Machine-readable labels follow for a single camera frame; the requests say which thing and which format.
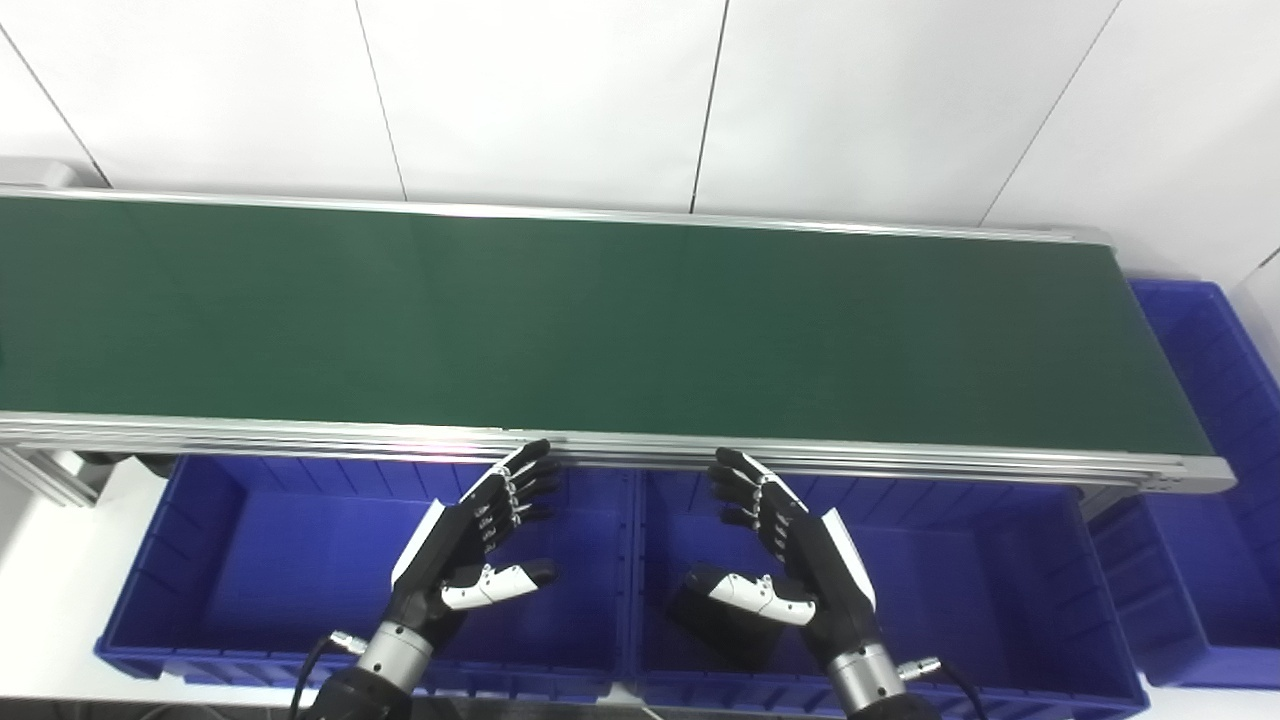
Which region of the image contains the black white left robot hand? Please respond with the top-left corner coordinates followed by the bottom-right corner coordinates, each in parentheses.
top-left (385, 438), bottom-right (563, 651)

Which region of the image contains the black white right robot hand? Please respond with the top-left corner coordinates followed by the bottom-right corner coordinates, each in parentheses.
top-left (683, 447), bottom-right (881, 669)

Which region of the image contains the black block part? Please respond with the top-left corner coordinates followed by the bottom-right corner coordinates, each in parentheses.
top-left (665, 565), bottom-right (791, 673)

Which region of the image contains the blue plastic bin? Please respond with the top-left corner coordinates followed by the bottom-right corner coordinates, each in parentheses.
top-left (1088, 278), bottom-right (1280, 689)
top-left (630, 468), bottom-right (1151, 720)
top-left (95, 455), bottom-right (641, 701)

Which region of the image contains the grey conveyor end housing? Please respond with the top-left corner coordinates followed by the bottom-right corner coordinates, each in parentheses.
top-left (0, 157), bottom-right (79, 191)

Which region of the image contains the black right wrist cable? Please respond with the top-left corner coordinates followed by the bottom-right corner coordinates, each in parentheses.
top-left (897, 655), bottom-right (991, 720)

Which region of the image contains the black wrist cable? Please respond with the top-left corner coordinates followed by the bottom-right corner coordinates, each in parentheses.
top-left (897, 655), bottom-right (991, 720)
top-left (288, 630), bottom-right (369, 720)

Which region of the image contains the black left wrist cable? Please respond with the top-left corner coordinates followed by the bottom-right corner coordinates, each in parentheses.
top-left (288, 630), bottom-right (369, 720)

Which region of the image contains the green conveyor belt aluminium frame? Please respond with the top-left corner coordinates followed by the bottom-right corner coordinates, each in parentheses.
top-left (0, 185), bottom-right (1238, 496)

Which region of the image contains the aluminium conveyor leg frame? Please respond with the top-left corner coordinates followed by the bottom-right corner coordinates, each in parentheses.
top-left (0, 447), bottom-right (176, 509)

